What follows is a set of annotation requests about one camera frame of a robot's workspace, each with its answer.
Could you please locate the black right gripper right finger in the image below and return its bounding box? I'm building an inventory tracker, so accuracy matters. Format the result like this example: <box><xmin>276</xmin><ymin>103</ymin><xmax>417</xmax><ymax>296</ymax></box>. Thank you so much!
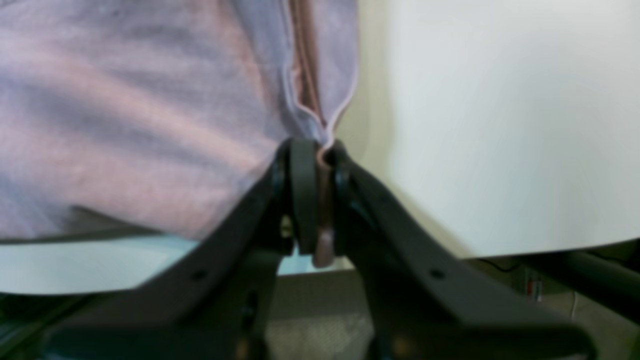
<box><xmin>328</xmin><ymin>142</ymin><xmax>595</xmax><ymax>360</ymax></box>

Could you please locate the mauve grey t-shirt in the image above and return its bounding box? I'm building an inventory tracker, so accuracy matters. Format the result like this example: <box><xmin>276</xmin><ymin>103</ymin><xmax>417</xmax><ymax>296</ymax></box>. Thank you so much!
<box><xmin>0</xmin><ymin>0</ymin><xmax>359</xmax><ymax>242</ymax></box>

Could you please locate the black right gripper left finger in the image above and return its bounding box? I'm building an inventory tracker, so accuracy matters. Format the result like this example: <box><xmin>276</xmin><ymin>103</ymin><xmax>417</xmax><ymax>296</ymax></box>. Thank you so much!
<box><xmin>43</xmin><ymin>138</ymin><xmax>319</xmax><ymax>360</ymax></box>

